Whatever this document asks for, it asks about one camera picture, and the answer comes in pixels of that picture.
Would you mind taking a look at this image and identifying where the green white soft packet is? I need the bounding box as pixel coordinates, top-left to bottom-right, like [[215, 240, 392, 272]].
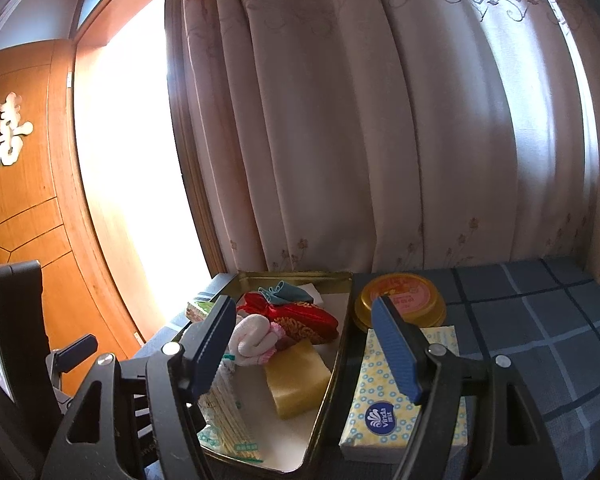
[[185, 300, 214, 323]]

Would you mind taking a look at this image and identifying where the bag of cotton swabs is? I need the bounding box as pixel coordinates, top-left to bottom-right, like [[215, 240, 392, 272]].
[[197, 354, 262, 463]]

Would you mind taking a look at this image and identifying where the white pink plush sock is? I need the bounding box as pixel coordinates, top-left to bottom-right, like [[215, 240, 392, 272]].
[[227, 314, 286, 367]]

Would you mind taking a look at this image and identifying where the yellow sponge block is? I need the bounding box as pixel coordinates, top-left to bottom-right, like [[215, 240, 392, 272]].
[[264, 339, 332, 419]]

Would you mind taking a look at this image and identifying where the red gold drawstring pouch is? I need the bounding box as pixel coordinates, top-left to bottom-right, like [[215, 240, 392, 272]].
[[237, 292, 339, 344]]

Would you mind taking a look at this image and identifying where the teal green cloth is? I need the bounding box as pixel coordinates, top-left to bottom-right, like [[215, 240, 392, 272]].
[[258, 281, 314, 306]]

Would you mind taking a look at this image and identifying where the yellow patterned tissue pack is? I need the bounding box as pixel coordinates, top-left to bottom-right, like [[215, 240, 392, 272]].
[[338, 324, 470, 465]]

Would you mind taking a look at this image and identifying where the round gold orange tin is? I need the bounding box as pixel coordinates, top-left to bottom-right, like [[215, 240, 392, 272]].
[[354, 273, 446, 330]]

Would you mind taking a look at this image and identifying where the gold metal tin tray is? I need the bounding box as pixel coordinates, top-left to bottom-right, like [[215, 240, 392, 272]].
[[196, 272, 352, 479]]

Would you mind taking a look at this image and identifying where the blue plaid tablecloth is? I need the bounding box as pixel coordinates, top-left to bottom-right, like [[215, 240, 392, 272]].
[[349, 257, 600, 480]]

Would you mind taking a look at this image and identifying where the orange wooden door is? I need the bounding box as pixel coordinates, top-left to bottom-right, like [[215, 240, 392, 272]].
[[0, 0, 211, 396]]

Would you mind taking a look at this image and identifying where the white double happiness decoration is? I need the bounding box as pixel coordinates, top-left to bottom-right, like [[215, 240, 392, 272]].
[[0, 92, 34, 167]]

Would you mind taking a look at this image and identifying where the pale pink floral curtain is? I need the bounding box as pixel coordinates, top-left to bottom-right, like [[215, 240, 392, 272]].
[[166, 0, 600, 281]]

